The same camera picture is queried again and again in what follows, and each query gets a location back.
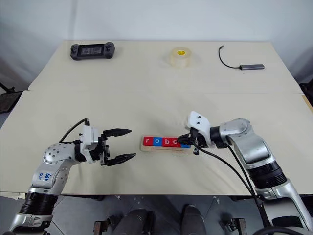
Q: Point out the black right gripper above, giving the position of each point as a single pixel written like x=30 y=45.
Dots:
x=200 y=140

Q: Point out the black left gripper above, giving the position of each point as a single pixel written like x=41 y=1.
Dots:
x=104 y=149

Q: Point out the red letter block o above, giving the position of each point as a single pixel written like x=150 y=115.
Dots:
x=175 y=142

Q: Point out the red letter tile b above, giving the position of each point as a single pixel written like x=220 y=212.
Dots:
x=167 y=142

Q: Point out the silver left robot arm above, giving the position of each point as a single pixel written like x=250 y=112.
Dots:
x=52 y=156

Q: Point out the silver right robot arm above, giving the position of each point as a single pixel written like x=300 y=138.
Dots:
x=254 y=147

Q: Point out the light wooden letter tray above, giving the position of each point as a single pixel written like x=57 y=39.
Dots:
x=166 y=150

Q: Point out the blue letter tile o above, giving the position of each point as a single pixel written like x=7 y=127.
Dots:
x=157 y=142

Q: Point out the red letter tile r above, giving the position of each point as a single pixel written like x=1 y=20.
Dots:
x=148 y=141

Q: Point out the dark rounded shape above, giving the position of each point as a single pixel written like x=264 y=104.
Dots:
x=134 y=222
x=194 y=220

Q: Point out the clear packing tape roll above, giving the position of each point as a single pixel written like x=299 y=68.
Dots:
x=180 y=60

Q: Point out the black handheld game controller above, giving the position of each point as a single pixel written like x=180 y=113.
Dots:
x=93 y=51

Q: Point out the black stand base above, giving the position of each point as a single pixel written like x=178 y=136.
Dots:
x=8 y=100

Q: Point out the dark bag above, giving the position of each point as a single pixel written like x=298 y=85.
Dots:
x=307 y=93

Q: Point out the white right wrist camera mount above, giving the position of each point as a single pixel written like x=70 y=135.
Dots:
x=199 y=122

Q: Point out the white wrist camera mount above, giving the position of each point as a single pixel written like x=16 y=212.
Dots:
x=88 y=137
x=199 y=122

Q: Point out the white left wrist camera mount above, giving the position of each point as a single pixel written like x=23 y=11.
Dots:
x=88 y=137

